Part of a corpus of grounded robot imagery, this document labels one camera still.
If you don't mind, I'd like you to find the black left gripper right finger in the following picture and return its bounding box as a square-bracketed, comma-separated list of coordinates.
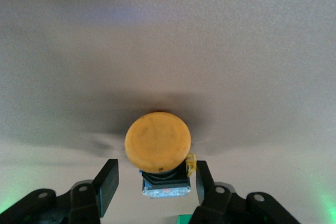
[188, 160, 301, 224]

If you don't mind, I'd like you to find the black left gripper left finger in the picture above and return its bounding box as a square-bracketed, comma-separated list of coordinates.
[0, 158, 119, 224]

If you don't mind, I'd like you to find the orange push button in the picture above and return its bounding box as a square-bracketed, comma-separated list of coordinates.
[124, 111, 197, 199]

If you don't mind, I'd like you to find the green foam cube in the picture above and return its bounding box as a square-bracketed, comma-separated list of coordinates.
[176, 214, 202, 224]

